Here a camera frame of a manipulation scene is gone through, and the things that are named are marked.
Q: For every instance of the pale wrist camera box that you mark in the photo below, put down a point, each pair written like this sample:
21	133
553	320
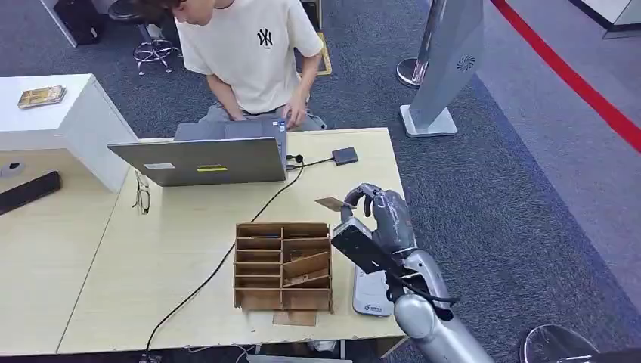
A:
358	245

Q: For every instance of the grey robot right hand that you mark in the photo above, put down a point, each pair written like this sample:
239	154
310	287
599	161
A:
393	220

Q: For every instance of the pale platform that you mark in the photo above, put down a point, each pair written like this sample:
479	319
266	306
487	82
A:
616	15

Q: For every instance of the black bar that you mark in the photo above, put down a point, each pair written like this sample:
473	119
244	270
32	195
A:
27	193

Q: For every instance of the small dark card reader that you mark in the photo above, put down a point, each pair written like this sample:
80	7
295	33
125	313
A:
345	156

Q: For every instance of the round shiny grey base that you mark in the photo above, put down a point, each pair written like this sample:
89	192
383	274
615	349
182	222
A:
556	345

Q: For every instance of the wooden card box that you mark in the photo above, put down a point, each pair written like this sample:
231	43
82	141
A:
260	270

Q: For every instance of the round grey puck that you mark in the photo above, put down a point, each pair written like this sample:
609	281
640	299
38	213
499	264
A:
12	169

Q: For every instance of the stack of yellow cards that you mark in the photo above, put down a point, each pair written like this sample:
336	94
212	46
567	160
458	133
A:
41	96

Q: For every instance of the flat cardboard piece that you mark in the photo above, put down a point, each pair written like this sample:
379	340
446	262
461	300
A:
295	319

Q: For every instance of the person's left hand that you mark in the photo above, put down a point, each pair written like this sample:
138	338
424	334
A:
296	111

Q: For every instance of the white handheld device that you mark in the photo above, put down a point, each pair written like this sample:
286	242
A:
370	295

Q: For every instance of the chrome stanchion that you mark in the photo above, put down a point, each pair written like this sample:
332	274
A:
415	67

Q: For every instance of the small brown leaning card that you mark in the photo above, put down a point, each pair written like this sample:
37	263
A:
308	279

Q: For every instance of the eyeglasses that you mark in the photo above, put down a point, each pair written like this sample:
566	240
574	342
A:
142	195

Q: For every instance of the large brown leaning card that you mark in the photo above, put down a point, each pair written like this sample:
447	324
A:
305	265

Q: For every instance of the black box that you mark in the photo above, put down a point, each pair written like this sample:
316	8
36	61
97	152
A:
80	20

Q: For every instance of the grey kiosk stand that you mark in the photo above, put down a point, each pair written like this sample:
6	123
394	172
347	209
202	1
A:
445	60

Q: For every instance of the person's right hand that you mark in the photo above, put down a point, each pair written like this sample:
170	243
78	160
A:
237	117

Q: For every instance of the yellow-brown card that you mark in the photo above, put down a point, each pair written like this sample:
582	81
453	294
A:
330	203

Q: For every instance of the grey laptop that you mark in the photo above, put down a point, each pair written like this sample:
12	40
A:
210	160

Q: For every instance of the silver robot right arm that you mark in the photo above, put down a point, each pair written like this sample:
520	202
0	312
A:
435	320

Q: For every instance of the chrome stool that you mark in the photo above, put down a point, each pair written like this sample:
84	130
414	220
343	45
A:
150	50

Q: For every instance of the person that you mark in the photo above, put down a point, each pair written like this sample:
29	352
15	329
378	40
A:
250	55

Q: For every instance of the white cabinet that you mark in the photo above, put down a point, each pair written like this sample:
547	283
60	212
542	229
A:
60	125

